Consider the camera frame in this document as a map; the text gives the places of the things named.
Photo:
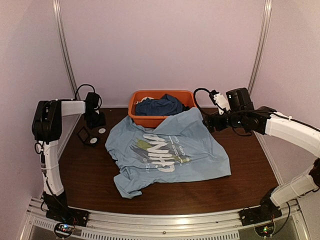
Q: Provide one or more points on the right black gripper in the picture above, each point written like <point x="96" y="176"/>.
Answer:
<point x="219" y="126"/>

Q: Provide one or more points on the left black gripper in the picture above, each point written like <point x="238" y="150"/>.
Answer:
<point x="102" y="121"/>

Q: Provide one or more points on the painted round brooch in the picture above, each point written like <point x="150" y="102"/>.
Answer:
<point x="102" y="130"/>

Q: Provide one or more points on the light blue printed t-shirt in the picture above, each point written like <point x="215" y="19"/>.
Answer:
<point x="180" y="149"/>

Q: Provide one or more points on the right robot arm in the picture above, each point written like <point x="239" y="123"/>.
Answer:
<point x="292" y="147"/>

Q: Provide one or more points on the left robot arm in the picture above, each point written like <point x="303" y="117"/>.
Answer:
<point x="47" y="130"/>

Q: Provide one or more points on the black open brooch case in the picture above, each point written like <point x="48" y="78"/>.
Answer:
<point x="84" y="136"/>

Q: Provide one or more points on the dark blue garment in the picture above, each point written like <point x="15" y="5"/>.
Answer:
<point x="167" y="105"/>

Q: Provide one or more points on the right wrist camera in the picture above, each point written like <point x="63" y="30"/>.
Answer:
<point x="219" y="101"/>

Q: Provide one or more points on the right aluminium corner post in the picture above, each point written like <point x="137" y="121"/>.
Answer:
<point x="263" y="35"/>

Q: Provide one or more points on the aluminium corner post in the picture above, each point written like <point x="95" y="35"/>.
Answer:
<point x="263" y="35"/>
<point x="64" y="47"/>

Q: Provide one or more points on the left aluminium corner post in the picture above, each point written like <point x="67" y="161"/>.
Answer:
<point x="64" y="47"/>

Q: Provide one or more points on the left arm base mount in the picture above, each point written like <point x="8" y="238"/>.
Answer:
<point x="68" y="216"/>

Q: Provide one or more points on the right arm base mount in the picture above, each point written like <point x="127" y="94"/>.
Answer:
<point x="256" y="215"/>

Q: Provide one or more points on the aluminium front rail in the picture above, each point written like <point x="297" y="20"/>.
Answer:
<point x="223" y="225"/>

